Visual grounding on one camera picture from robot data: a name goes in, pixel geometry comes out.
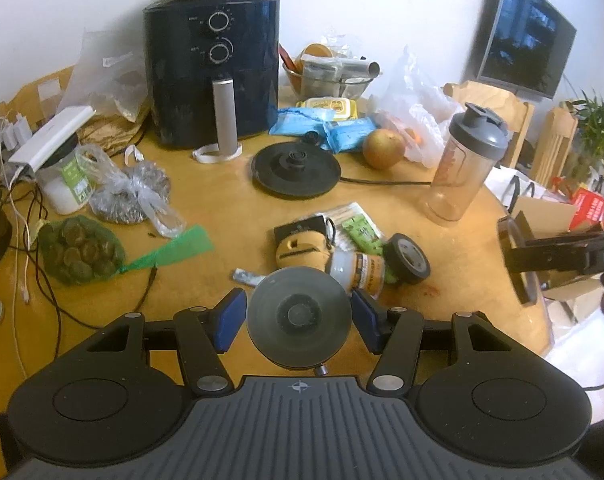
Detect white cable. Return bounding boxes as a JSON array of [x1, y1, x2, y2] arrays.
[[0, 117, 38, 378]]

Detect small black box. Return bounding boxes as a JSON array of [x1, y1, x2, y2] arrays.
[[274, 214, 333, 244]]

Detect bagged steel wool scrubbers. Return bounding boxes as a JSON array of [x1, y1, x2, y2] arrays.
[[88, 159, 188, 239]]

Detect yellow earbud case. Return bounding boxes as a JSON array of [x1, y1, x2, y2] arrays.
[[275, 232, 333, 274]]

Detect wall television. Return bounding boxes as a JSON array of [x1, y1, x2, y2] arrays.
[[476, 0, 578, 100]]

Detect orange fruit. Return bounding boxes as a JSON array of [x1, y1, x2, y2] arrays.
[[362, 129, 407, 170]]

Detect cotton swab bag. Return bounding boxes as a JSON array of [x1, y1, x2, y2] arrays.
[[326, 202, 384, 242]]

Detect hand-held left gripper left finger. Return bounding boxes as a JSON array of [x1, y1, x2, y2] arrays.
[[84, 287, 247, 396]]

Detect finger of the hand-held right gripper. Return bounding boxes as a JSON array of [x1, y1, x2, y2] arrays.
[[504, 237, 592, 275]]

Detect plastic jar green label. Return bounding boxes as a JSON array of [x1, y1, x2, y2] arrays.
[[35, 144, 103, 216]]

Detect black kettle base cable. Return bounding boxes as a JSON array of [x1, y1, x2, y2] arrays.
[[339, 174, 435, 187]]

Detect white pill bottle yellow label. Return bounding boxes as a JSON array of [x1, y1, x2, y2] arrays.
[[329, 249, 389, 302]]

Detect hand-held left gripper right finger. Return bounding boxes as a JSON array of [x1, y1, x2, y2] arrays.
[[350, 288, 513, 393]]

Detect white charger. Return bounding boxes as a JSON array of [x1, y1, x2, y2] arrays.
[[0, 114, 33, 152]]

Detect brown cardboard box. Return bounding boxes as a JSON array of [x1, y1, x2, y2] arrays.
[[497, 195, 604, 311]]

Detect black tape roll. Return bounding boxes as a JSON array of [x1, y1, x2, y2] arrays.
[[381, 233, 431, 284]]

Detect green potted plant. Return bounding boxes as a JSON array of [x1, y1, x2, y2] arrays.
[[563, 89, 604, 183]]

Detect foil roll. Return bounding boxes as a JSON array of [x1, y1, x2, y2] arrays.
[[302, 59, 381, 82]]

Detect glass bowl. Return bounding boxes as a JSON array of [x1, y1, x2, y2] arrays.
[[282, 57, 379, 101]]

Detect small foil tube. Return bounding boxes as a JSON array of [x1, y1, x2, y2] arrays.
[[231, 267, 269, 289]]

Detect orange round container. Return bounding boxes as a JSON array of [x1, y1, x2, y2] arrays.
[[301, 43, 333, 62]]

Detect white paper bag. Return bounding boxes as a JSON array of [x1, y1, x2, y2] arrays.
[[484, 164, 550, 212]]

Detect black kettle base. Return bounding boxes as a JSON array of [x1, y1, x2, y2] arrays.
[[251, 141, 342, 197]]

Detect green mesh bag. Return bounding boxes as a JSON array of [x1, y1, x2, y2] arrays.
[[37, 214, 215, 287]]

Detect white plastic bags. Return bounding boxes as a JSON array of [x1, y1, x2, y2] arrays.
[[376, 46, 465, 169]]

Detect green snack packet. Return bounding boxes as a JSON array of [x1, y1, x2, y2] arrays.
[[342, 215, 399, 285]]

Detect dark blue air fryer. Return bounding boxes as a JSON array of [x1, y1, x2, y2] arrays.
[[142, 0, 281, 150]]

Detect white plastic ring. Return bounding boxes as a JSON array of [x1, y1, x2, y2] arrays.
[[192, 143, 243, 164]]

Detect red carton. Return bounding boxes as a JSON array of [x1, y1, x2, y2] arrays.
[[568, 186, 604, 232]]

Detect blue wipes packet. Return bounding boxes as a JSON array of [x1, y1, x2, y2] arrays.
[[269, 107, 333, 139], [326, 117, 383, 154]]

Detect yellow wipes pack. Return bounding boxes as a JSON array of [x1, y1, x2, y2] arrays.
[[295, 97, 359, 121]]

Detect black carabiner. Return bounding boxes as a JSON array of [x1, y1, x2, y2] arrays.
[[324, 219, 343, 252]]

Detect clear plastic bag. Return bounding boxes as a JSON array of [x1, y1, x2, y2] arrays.
[[56, 29, 151, 124]]

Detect clear shaker bottle grey lid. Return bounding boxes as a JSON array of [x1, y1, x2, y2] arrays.
[[424, 102, 513, 226]]

